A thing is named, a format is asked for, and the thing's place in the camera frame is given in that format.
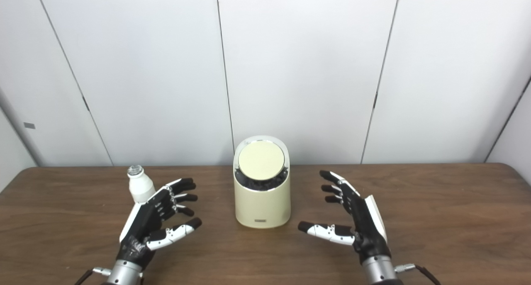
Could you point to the cream round bin lid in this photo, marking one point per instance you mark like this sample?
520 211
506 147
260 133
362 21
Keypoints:
261 159

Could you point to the small grey wall label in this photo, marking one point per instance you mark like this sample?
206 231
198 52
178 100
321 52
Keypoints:
29 125

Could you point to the cream-colored bin body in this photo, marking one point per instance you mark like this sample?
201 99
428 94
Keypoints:
261 206

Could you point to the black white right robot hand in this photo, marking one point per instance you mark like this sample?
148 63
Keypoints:
367 222

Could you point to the small white plastic bottle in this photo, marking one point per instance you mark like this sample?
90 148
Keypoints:
140 185

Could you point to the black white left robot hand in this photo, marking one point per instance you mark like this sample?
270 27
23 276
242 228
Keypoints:
145 222

